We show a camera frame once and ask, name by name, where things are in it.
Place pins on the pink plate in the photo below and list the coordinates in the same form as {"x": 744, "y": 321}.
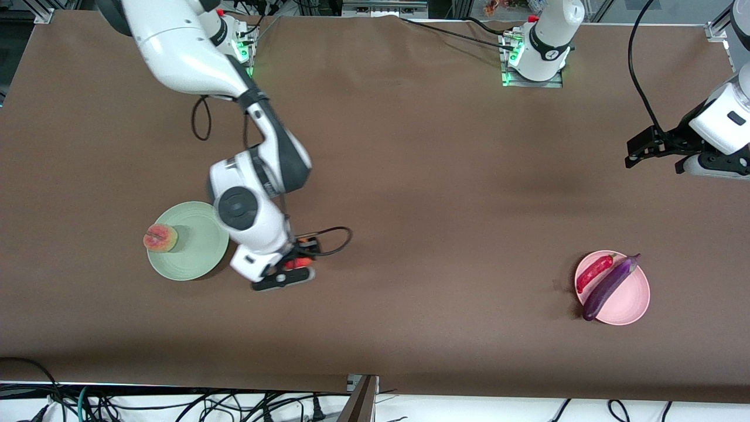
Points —
{"x": 630, "y": 305}

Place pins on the brown table cloth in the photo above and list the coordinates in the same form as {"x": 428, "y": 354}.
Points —
{"x": 410, "y": 322}

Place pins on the colourful background clutter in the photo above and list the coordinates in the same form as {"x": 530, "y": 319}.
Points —
{"x": 510, "y": 7}

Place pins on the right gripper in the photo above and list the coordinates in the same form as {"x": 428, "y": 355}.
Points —
{"x": 299, "y": 252}

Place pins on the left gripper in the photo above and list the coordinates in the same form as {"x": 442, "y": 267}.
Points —
{"x": 674, "y": 140}

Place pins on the light green plate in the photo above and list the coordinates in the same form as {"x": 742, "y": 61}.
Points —
{"x": 193, "y": 258}

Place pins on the grey metal background device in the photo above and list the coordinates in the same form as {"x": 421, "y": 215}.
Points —
{"x": 381, "y": 9}

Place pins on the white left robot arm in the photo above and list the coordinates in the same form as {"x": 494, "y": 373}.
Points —
{"x": 548, "y": 41}

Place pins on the yellow-pink peach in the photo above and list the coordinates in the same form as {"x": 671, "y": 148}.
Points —
{"x": 161, "y": 239}

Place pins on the red chili pepper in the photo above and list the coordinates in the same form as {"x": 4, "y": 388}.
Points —
{"x": 593, "y": 274}

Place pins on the purple eggplant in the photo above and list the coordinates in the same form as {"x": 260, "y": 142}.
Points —
{"x": 609, "y": 287}

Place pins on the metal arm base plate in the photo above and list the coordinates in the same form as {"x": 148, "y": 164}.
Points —
{"x": 545, "y": 84}
{"x": 251, "y": 55}

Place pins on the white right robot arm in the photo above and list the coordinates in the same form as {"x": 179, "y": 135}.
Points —
{"x": 176, "y": 53}

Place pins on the red apple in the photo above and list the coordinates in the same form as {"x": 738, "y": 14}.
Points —
{"x": 297, "y": 263}

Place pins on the aluminium frame corner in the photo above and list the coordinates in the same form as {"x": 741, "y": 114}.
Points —
{"x": 718, "y": 30}
{"x": 44, "y": 12}

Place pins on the aluminium profile post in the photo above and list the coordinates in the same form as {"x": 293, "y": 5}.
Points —
{"x": 360, "y": 404}

